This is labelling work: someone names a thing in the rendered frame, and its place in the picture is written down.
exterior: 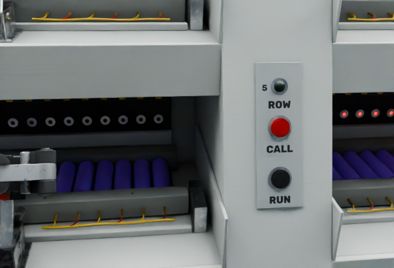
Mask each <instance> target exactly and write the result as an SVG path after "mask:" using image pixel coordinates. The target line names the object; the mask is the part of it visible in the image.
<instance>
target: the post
mask: <svg viewBox="0 0 394 268"><path fill-rule="evenodd" d="M260 62H302V63H303V206H301V207H288V208H266V209H257V208H256V99H255V63H260ZM197 124H199V128H200V130H201V133H202V137H203V140H204V143H205V147H206V150H207V152H208V156H209V159H210V163H211V165H212V169H213V172H214V175H215V178H216V182H217V184H218V188H219V191H220V194H221V197H222V201H223V204H224V206H225V210H226V213H227V217H228V230H227V249H226V267H225V268H332V0H224V11H223V36H222V61H221V74H220V95H219V96H195V149H196V125H197Z"/></svg>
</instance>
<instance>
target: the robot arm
mask: <svg viewBox="0 0 394 268"><path fill-rule="evenodd" d="M55 162H56V151H55V150H52V149H50V148H41V149H40V150H37V151H31V152H29V151H23V152H21V153H20V155H3V154H0V194H9V200H21V199H25V194H29V193H31V194H32V193H33V194H38V195H41V196H49V195H50V194H51V193H54V192H56V180H55V179H56V164H55Z"/></svg>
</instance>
